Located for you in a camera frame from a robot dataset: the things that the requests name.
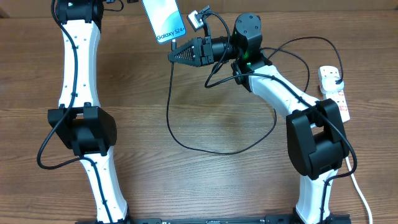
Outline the white charger plug adapter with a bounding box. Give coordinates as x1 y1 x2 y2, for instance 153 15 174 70
320 77 345 94

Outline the white power strip cord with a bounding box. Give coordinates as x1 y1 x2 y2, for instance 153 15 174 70
345 155 373 224

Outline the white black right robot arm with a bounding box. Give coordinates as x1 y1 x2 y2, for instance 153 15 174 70
168 10 353 223

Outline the black charger cable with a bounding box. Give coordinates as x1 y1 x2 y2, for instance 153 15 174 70
165 36 345 156

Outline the Galaxy smartphone blue screen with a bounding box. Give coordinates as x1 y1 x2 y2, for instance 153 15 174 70
142 0 187 44

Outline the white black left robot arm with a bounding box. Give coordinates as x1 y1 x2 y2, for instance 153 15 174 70
44 1 131 223

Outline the white power strip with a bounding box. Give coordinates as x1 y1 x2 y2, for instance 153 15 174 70
318 65 350 123

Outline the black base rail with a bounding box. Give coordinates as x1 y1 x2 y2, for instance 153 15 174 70
74 213 352 224

